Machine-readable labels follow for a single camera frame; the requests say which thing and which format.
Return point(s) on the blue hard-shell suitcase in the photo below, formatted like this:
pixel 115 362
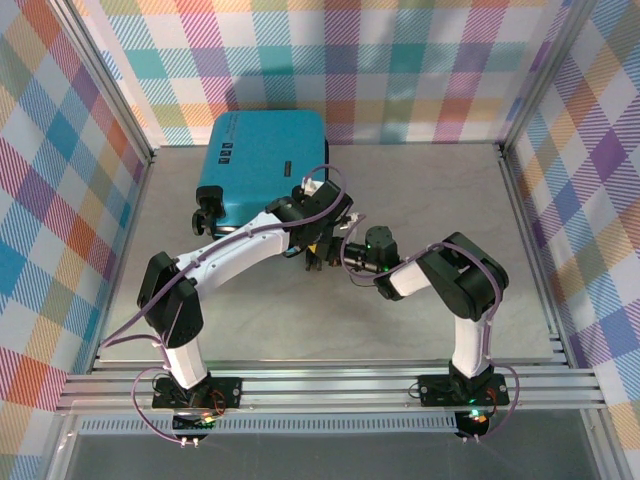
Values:
pixel 260 150

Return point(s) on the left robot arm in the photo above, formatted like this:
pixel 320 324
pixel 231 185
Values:
pixel 235 250

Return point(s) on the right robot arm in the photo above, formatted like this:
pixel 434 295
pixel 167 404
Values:
pixel 410 277

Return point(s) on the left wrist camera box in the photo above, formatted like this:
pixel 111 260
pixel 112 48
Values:
pixel 311 187

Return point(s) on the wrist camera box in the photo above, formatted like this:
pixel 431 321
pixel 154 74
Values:
pixel 355 218
pixel 311 187

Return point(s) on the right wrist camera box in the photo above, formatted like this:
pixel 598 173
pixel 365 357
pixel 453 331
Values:
pixel 355 218

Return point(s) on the aluminium side rail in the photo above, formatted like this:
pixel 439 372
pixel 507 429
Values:
pixel 131 225
pixel 525 225

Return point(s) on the aluminium mounting rail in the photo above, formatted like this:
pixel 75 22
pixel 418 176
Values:
pixel 325 392

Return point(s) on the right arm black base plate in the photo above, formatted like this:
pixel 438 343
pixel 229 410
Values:
pixel 435 390

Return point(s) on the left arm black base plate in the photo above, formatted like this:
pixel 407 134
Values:
pixel 227 392

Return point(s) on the aluminium frame post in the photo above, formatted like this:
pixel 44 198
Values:
pixel 542 75
pixel 117 100

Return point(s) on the aluminium frame strut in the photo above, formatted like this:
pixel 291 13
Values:
pixel 60 450
pixel 610 450

